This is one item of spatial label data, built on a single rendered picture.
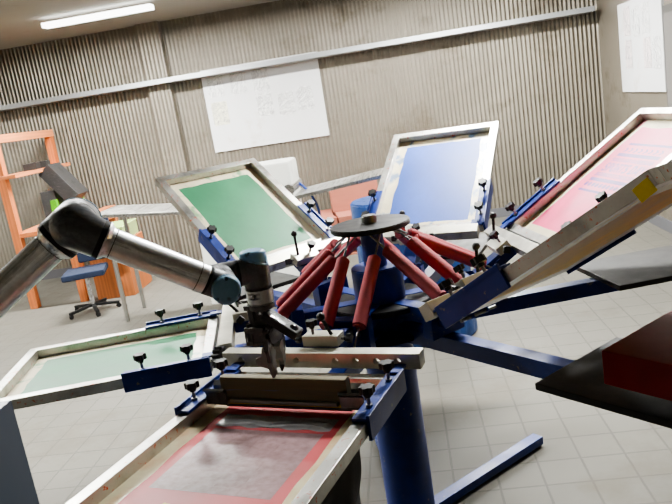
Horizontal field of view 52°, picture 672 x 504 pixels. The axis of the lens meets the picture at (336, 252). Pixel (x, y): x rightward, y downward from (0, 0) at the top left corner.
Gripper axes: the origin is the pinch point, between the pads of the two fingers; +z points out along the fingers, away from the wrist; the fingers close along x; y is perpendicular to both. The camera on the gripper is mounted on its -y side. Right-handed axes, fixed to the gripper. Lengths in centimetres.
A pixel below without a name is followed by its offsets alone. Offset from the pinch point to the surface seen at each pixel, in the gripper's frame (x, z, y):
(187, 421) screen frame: 13.0, 10.7, 25.2
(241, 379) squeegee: 1.4, 2.6, 12.4
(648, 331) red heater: -21, -3, -96
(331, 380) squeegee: 1.4, 2.1, -16.4
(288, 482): 35.1, 12.5, -18.2
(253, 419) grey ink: 7.6, 11.8, 6.7
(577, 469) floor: -138, 107, -63
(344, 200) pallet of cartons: -616, 47, 238
